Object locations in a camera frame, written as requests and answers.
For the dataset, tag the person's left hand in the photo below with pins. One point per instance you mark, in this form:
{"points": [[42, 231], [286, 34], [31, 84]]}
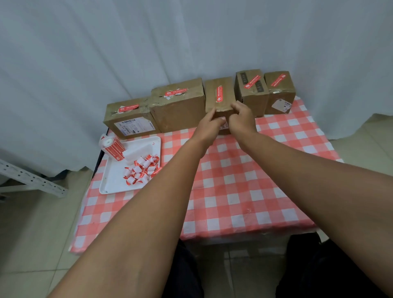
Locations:
{"points": [[206, 130]]}

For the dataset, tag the person's right hand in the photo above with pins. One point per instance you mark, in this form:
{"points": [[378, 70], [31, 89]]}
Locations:
{"points": [[242, 124]]}

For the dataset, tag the person's right fingers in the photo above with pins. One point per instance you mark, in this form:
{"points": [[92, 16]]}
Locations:
{"points": [[239, 107]]}

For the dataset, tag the person's left fingers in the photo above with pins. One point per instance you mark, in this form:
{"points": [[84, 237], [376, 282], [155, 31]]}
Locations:
{"points": [[216, 120]]}

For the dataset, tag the narrow brown cardboard box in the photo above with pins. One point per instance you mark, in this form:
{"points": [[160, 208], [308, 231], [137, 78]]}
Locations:
{"points": [[219, 92]]}

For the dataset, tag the person's right forearm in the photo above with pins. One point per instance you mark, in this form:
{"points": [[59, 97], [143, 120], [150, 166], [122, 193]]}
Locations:
{"points": [[322, 190]]}

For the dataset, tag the person's left forearm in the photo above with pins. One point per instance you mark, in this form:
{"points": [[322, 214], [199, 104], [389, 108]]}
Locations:
{"points": [[138, 227]]}

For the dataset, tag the cardboard box with dark tape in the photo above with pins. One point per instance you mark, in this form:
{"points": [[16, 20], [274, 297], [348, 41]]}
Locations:
{"points": [[251, 92]]}

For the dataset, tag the large brown cardboard box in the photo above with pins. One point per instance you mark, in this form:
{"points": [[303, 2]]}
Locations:
{"points": [[178, 110]]}

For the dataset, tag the small cardboard box clear tape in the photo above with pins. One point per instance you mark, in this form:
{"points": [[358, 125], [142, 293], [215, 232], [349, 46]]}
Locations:
{"points": [[279, 89]]}

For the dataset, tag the red white checkered tablecloth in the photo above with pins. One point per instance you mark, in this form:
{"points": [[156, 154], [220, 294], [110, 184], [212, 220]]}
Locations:
{"points": [[233, 190]]}

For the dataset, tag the flat cardboard box white label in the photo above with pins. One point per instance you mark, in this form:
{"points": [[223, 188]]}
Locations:
{"points": [[132, 121]]}

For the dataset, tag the pile of curled sticker strips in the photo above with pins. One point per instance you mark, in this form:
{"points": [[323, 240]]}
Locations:
{"points": [[141, 170]]}

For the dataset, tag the red white sticker roll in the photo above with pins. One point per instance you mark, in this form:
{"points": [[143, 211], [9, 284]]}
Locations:
{"points": [[113, 148]]}

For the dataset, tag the white plastic tray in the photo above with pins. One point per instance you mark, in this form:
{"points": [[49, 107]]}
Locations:
{"points": [[115, 178]]}

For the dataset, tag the white curtain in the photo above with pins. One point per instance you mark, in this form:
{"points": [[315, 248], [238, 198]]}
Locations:
{"points": [[122, 46]]}

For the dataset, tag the person's black trousers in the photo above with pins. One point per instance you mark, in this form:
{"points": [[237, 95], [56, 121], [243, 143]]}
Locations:
{"points": [[310, 270]]}

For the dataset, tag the white perforated metal rack beam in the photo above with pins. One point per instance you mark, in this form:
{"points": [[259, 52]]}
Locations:
{"points": [[33, 179]]}

